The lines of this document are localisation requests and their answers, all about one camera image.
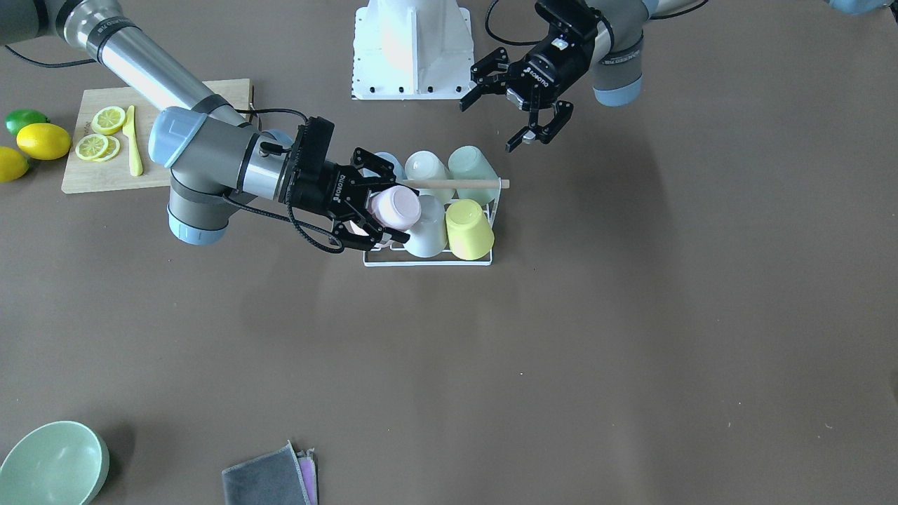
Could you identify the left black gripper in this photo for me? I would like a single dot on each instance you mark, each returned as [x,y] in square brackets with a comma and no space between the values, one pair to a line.
[549,69]

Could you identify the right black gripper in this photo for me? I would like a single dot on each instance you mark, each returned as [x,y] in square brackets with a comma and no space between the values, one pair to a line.
[321,194]

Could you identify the green bowl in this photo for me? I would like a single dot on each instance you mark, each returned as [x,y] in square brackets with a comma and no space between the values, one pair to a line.
[63,462]

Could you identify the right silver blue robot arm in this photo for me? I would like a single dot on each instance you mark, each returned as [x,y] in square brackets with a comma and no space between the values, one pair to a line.
[218,161]

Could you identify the mint green cup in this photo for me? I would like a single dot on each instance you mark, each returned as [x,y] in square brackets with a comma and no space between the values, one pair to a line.
[468,163]

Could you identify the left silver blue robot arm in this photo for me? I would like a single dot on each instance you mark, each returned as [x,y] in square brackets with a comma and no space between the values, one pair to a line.
[602,41]

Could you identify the green lime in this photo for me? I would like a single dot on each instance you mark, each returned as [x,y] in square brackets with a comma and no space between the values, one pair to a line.
[18,119]

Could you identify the white cup holder rack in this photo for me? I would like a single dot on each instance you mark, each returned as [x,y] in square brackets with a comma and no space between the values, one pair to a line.
[394,255]

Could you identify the grey folded cloth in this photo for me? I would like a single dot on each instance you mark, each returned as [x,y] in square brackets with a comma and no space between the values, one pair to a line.
[286,476]

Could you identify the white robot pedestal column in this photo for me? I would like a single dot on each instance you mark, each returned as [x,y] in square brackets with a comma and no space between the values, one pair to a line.
[412,50]

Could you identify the grey blue cup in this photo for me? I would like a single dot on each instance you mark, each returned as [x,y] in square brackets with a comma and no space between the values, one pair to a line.
[428,237]

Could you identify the yellow lemon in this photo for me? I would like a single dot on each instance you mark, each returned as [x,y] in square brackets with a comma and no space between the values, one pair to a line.
[13,164]
[44,141]

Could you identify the lemon slice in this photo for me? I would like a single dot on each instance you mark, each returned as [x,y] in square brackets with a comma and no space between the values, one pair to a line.
[108,120]
[97,148]

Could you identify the yellow cup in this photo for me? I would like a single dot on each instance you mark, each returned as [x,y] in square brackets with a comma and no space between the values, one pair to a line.
[469,233]

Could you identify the pink cup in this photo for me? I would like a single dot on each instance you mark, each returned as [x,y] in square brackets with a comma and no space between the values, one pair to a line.
[398,208]

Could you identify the light blue cup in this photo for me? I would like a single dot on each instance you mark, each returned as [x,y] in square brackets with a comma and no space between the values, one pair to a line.
[396,166]

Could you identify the cream white cup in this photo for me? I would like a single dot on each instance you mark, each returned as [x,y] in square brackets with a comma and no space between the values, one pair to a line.
[426,166]

